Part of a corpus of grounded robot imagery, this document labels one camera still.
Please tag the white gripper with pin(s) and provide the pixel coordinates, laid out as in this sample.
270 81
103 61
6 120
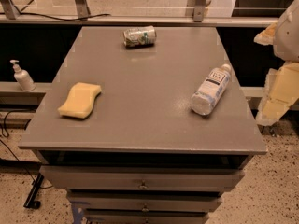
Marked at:
288 37

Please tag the crushed 7up can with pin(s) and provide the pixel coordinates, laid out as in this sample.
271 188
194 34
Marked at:
139 36

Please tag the yellow sponge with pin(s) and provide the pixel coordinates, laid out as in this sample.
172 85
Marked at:
80 100

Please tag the clear plastic water bottle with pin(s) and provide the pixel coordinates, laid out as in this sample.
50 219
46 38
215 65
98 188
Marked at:
205 99

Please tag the grey drawer cabinet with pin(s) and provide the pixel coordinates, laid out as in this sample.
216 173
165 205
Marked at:
143 156

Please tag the white pump dispenser bottle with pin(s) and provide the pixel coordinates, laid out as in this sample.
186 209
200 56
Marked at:
22 77

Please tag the black floor bracket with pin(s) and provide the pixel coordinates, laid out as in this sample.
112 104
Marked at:
31 202

